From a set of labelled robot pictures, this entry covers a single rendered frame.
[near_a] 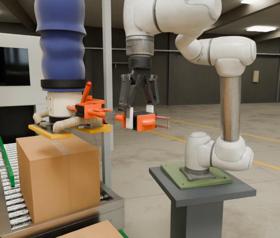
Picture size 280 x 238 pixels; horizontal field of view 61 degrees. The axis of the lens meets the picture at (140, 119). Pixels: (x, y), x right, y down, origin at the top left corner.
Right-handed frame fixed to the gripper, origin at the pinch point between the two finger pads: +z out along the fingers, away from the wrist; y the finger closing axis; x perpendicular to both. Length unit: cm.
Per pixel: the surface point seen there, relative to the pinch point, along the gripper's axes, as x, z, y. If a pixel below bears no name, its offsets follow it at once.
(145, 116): 4.8, -1.4, 1.6
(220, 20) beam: -502, -250, -838
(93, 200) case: -67, 63, -17
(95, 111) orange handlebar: -24.0, -0.3, 3.4
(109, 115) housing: -12.8, 0.1, 3.6
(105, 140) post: -111, 38, -55
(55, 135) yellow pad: -42.9, 11.3, 13.4
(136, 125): 2.4, 1.6, 3.5
